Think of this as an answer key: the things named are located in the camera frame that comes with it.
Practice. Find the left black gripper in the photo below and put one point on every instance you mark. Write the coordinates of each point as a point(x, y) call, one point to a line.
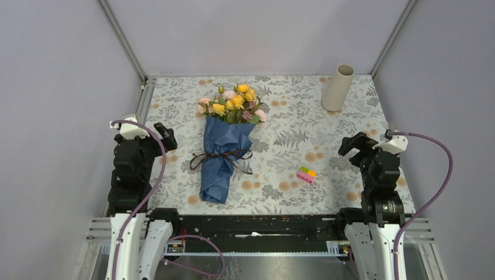
point(166, 134)

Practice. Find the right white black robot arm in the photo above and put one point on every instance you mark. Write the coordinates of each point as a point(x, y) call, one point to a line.
point(375, 230)

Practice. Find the beige cylindrical vase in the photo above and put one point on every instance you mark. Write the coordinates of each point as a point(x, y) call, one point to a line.
point(335, 95)

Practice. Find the white slotted cable duct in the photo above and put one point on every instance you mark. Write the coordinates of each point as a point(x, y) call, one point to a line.
point(331, 251)

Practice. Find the brown ribbon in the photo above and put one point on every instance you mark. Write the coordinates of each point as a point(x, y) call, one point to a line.
point(231, 157)

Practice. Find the left aluminium frame post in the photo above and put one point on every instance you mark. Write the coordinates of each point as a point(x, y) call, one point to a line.
point(122, 39)

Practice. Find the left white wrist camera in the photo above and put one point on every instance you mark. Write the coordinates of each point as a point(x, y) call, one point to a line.
point(130, 131)

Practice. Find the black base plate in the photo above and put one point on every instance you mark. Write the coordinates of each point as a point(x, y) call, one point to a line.
point(247, 234)

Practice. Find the artificial flower bunch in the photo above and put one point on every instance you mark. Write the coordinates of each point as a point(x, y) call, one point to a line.
point(241, 105)

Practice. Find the floral patterned table mat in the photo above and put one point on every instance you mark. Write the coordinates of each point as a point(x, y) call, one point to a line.
point(298, 132)

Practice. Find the blue wrapping paper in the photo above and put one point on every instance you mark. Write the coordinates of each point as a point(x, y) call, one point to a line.
point(224, 144)

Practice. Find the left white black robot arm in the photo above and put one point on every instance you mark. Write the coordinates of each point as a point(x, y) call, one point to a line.
point(128, 207)

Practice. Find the colourful toy brick block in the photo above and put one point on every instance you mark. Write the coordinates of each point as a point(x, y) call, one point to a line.
point(306, 175)

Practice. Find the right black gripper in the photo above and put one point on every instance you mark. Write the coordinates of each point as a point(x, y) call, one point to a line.
point(359, 141)

